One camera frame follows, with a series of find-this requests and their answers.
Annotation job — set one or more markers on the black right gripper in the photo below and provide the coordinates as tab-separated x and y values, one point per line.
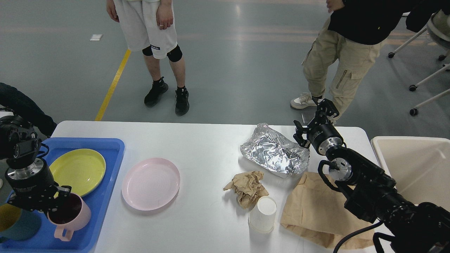
323	136

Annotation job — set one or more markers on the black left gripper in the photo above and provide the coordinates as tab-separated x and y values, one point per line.
32	183

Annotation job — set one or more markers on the pink mug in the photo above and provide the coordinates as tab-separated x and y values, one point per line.
72	216

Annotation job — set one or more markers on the aluminium foil tray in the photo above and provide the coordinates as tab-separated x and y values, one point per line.
275	152

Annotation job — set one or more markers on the pink plate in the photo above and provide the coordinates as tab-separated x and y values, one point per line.
151	184

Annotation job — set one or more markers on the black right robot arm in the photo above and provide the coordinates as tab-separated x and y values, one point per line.
370	192

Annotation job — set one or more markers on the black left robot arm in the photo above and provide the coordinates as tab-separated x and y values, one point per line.
20	142

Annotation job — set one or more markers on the metal floor plates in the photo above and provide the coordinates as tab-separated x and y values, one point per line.
307	117

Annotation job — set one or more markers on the yellow plate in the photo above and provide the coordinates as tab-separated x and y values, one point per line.
82	169

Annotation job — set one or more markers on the blue plastic tray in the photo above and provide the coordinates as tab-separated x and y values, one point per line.
83	240

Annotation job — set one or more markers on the person in khaki trousers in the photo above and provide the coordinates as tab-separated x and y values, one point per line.
353	35

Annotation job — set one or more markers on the brown paper bag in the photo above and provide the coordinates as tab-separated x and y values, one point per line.
316	213

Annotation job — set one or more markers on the person in dark trousers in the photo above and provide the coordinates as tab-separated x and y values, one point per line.
24	106

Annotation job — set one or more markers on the crumpled brown paper ball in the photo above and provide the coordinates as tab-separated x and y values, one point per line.
248	188

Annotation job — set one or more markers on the white paper cup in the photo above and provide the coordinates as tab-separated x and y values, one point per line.
262	216

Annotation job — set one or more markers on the beige plastic bin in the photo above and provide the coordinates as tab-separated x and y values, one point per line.
420	166

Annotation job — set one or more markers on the person in white shorts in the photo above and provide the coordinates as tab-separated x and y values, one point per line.
149	27

